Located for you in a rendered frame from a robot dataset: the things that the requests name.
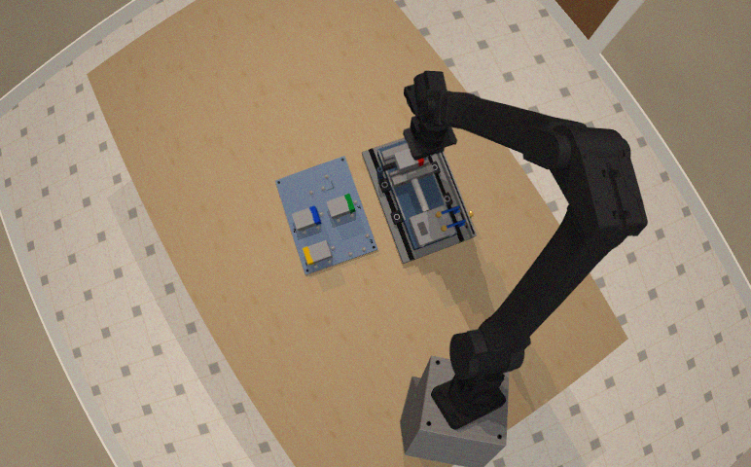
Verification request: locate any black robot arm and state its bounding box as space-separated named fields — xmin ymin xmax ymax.
xmin=404 ymin=71 xmax=648 ymax=430

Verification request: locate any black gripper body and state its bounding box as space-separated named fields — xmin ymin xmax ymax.
xmin=403 ymin=126 xmax=457 ymax=161

